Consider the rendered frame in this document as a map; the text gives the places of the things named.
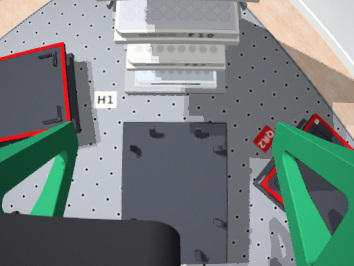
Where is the grey perforated base plate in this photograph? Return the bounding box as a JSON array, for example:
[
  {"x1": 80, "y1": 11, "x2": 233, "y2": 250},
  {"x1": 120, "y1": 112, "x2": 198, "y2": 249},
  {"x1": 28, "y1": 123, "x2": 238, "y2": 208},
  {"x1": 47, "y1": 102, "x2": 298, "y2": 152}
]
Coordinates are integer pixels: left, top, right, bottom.
[{"x1": 0, "y1": 0, "x2": 354, "y2": 266}]

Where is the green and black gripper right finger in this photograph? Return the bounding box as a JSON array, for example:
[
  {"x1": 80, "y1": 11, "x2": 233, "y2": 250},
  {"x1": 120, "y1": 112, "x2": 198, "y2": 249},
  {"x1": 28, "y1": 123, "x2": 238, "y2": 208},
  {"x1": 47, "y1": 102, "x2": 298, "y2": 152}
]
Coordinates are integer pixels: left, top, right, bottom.
[{"x1": 272, "y1": 122, "x2": 354, "y2": 266}]

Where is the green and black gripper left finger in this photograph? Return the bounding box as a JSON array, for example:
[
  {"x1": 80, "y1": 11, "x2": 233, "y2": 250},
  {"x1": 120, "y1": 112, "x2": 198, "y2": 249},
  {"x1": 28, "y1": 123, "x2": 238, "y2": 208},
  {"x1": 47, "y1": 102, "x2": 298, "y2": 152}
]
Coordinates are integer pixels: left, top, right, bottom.
[{"x1": 0, "y1": 121, "x2": 79, "y2": 217}]

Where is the red-framed dark grey rectangular nest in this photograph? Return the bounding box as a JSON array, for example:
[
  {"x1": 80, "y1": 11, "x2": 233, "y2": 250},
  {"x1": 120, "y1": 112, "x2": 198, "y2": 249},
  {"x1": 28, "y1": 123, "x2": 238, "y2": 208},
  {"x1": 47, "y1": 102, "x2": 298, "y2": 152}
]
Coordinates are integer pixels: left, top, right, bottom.
[{"x1": 0, "y1": 42, "x2": 81, "y2": 147}]

